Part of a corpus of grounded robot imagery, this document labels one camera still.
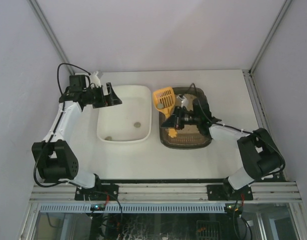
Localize yellow plastic litter scoop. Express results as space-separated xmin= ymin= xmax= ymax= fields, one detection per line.
xmin=152 ymin=86 xmax=176 ymax=119

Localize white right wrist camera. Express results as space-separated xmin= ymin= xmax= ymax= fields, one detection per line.
xmin=176 ymin=94 xmax=189 ymax=108

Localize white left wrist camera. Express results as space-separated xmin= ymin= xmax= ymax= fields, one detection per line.
xmin=89 ymin=71 xmax=103 ymax=87

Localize black camera cable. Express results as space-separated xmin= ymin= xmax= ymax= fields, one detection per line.
xmin=183 ymin=82 xmax=199 ymax=101
xmin=33 ymin=62 xmax=94 ymax=188

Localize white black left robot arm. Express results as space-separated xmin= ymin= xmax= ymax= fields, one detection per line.
xmin=31 ymin=71 xmax=123 ymax=189

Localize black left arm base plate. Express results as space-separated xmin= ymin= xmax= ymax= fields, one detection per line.
xmin=74 ymin=183 xmax=119 ymax=202

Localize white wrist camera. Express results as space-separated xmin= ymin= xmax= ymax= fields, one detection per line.
xmin=89 ymin=71 xmax=103 ymax=87
xmin=176 ymin=94 xmax=189 ymax=108

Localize grey slotted cable duct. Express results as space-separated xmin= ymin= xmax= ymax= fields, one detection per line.
xmin=39 ymin=203 xmax=226 ymax=214

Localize dark translucent litter box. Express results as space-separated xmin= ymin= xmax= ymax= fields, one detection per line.
xmin=159 ymin=86 xmax=212 ymax=150

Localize black left camera cable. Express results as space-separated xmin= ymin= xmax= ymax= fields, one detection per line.
xmin=33 ymin=62 xmax=94 ymax=188

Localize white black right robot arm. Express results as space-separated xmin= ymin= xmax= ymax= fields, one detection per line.
xmin=161 ymin=97 xmax=286 ymax=197

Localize white plastic waste bin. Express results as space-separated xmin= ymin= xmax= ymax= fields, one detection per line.
xmin=97 ymin=85 xmax=152 ymax=144

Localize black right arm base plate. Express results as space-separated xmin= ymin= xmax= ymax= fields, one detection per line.
xmin=206 ymin=184 xmax=254 ymax=201

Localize aluminium front rail frame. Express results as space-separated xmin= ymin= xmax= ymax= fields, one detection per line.
xmin=29 ymin=182 xmax=302 ymax=203

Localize black right camera cable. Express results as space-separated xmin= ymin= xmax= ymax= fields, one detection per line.
xmin=183 ymin=82 xmax=199 ymax=101

